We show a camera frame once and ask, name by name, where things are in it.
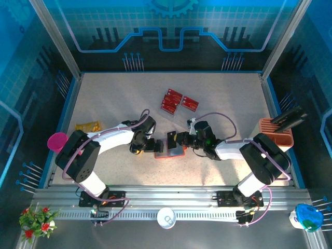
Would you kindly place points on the orange knife block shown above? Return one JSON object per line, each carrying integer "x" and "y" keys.
{"x": 285, "y": 141}

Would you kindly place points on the black VIP credit card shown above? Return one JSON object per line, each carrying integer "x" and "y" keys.
{"x": 171, "y": 141}

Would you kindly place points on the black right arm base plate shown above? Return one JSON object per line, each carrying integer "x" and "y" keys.
{"x": 225, "y": 197}

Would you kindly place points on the aluminium frame post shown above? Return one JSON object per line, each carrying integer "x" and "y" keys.
{"x": 57, "y": 39}
{"x": 284, "y": 39}

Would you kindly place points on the yellow snack bag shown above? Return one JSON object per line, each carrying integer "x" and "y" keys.
{"x": 88, "y": 126}

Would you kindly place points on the pink plastic goblet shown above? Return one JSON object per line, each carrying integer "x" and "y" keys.
{"x": 55, "y": 141}

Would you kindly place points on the red VIP credit card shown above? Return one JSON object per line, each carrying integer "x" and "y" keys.
{"x": 168, "y": 109}
{"x": 171, "y": 99}
{"x": 176, "y": 93}
{"x": 190, "y": 103}

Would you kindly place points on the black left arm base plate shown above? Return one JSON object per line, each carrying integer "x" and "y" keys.
{"x": 116, "y": 194}

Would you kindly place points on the potted plant with red flowers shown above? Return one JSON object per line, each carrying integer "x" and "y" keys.
{"x": 36, "y": 223}

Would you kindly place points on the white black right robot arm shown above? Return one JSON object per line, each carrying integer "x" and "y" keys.
{"x": 230, "y": 150}

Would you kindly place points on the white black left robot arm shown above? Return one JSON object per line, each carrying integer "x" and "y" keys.
{"x": 114, "y": 138}

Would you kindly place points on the aluminium mounting rail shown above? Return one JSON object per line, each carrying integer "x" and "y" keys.
{"x": 168, "y": 194}

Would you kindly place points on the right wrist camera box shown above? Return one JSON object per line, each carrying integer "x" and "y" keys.
{"x": 191, "y": 124}

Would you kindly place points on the blue aluminium side rail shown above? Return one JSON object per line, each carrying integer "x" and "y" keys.
{"x": 70, "y": 103}
{"x": 271, "y": 103}

